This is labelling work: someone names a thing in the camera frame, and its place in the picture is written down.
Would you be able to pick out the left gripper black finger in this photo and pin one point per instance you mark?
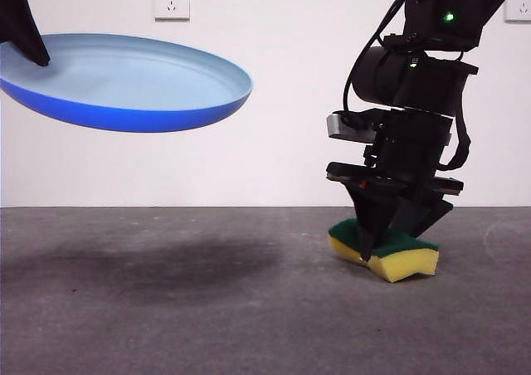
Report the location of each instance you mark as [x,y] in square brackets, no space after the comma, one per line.
[20,22]

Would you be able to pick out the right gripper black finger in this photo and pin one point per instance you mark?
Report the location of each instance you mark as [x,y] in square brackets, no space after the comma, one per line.
[427,213]
[369,213]

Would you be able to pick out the yellow sponge with green scourer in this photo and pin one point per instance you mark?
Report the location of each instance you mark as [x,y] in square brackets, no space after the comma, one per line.
[406,267]

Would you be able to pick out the blue round plate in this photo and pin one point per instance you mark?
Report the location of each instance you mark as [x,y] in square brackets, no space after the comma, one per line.
[145,80]

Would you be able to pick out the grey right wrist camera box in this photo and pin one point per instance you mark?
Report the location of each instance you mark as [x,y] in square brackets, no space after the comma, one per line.
[344,132]

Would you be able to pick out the white wall socket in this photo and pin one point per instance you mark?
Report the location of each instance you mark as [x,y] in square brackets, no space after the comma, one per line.
[172,1]
[520,10]

